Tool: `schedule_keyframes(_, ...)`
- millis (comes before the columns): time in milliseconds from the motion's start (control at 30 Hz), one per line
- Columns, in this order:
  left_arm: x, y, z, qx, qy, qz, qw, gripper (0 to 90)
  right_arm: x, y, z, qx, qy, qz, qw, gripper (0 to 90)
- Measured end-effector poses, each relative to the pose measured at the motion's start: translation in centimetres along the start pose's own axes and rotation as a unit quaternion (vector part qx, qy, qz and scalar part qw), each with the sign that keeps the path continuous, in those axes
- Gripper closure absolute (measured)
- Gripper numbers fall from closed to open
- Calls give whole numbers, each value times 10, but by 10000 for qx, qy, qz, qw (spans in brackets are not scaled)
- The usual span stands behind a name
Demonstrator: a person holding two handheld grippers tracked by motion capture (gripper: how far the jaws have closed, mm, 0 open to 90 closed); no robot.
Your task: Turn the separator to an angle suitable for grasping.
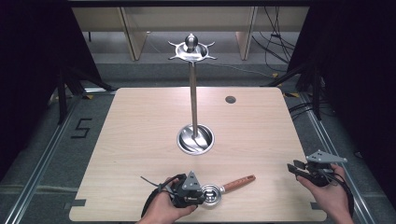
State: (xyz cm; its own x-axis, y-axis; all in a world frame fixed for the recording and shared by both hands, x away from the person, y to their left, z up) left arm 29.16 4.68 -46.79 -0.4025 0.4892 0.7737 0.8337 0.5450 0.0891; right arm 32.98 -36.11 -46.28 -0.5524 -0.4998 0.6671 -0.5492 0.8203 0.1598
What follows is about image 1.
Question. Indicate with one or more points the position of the person's left hand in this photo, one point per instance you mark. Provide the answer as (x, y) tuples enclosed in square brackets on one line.
[(162, 205)]

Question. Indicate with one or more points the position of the light wooden furniture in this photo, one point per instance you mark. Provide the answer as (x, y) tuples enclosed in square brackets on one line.
[(134, 28)]

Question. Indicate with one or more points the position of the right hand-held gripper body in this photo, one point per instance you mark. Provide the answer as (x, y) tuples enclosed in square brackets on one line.
[(323, 165)]

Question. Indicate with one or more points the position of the black tripod stand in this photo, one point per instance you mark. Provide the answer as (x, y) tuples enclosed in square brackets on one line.
[(308, 84), (67, 87)]

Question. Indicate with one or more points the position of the metal floor rail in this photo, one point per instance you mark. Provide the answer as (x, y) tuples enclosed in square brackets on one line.
[(37, 168), (330, 140)]

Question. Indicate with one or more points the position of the metal utensil rack with hooks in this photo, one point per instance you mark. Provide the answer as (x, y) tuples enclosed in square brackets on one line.
[(193, 93)]

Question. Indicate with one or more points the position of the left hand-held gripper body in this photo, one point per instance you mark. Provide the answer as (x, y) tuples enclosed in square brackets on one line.
[(186, 190)]

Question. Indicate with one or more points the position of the person's right hand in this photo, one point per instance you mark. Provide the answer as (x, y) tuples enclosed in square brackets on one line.
[(327, 196)]

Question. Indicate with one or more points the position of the dark curtain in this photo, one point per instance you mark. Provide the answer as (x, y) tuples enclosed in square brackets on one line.
[(28, 77), (358, 77)]

